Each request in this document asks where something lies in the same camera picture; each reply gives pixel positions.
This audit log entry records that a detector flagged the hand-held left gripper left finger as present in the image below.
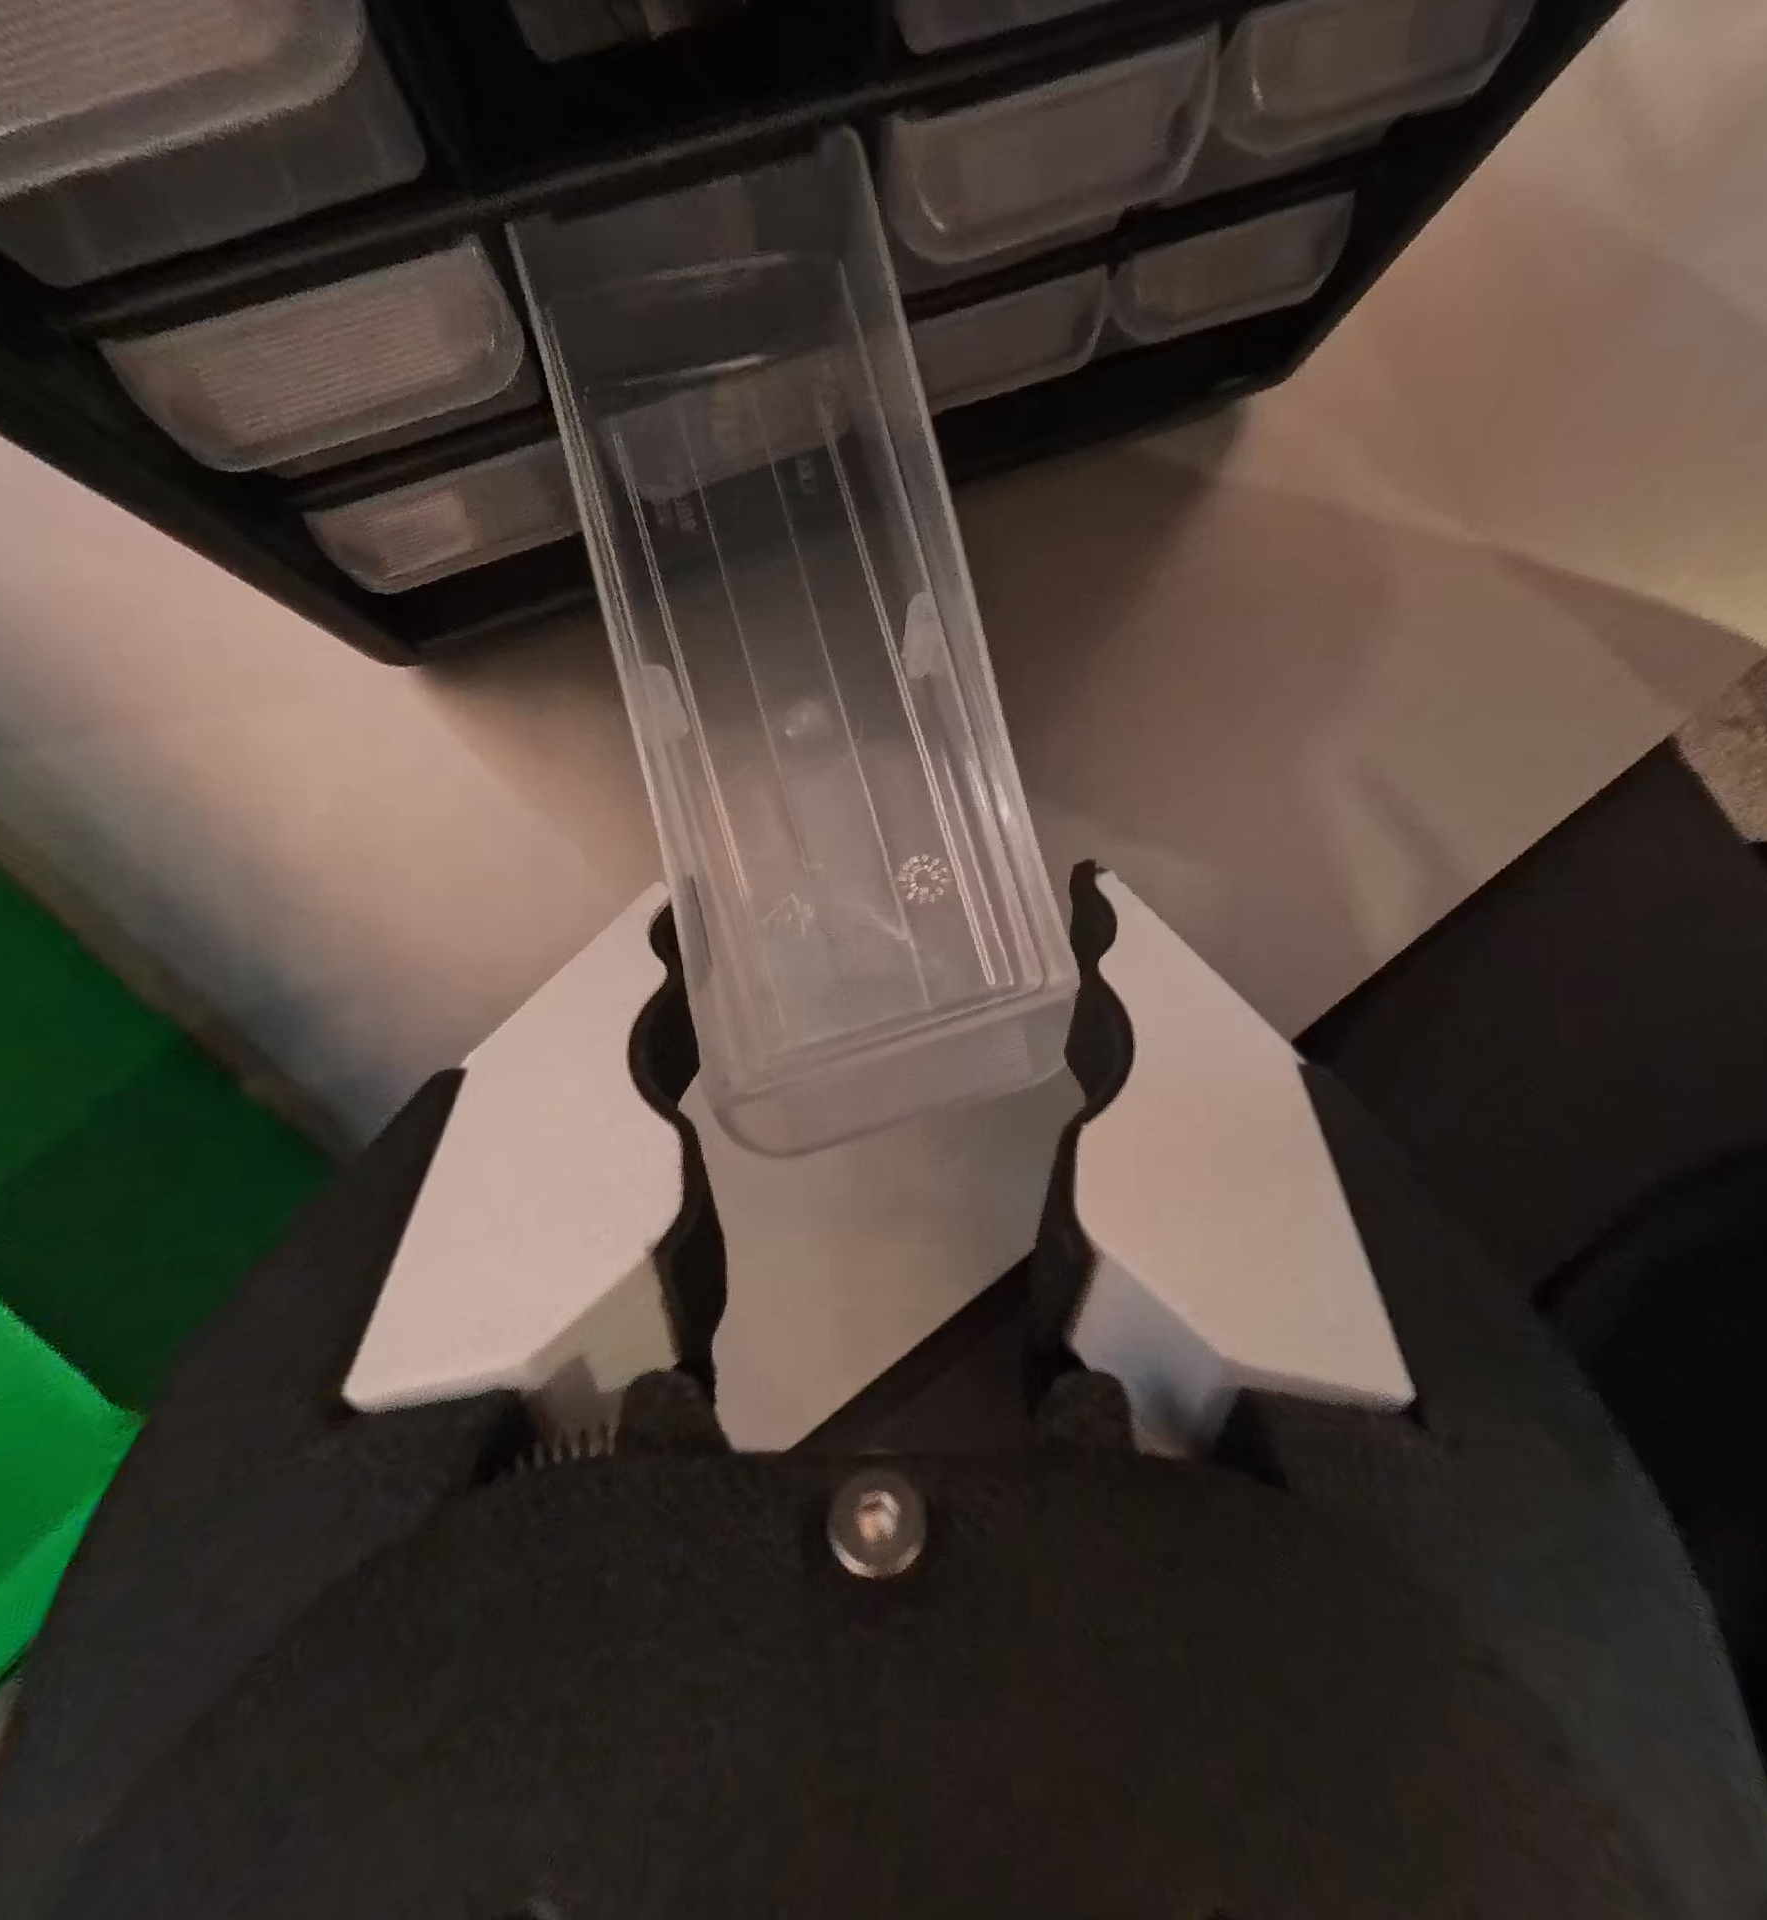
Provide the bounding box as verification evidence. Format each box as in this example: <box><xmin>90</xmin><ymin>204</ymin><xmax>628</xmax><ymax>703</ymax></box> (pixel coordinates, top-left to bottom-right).
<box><xmin>342</xmin><ymin>881</ymin><xmax>736</xmax><ymax>1418</ymax></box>

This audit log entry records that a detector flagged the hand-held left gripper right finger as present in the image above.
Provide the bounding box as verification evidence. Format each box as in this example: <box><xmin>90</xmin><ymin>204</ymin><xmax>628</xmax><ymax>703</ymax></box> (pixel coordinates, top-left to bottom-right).
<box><xmin>1030</xmin><ymin>859</ymin><xmax>1430</xmax><ymax>1457</ymax></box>

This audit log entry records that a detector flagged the green plastic bin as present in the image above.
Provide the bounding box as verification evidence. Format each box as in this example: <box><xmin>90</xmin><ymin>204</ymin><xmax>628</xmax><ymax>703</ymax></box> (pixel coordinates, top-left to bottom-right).
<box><xmin>0</xmin><ymin>809</ymin><xmax>338</xmax><ymax>1748</ymax></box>

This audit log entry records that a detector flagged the clear plastic drawer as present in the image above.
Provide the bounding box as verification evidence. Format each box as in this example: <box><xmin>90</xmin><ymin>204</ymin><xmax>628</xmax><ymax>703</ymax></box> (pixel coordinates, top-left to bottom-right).
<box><xmin>505</xmin><ymin>126</ymin><xmax>1084</xmax><ymax>1160</ymax></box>

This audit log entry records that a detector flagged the black drawer cabinet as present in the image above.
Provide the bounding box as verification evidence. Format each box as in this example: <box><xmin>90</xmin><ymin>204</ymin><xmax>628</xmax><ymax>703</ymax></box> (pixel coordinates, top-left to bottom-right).
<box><xmin>0</xmin><ymin>0</ymin><xmax>1626</xmax><ymax>665</ymax></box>

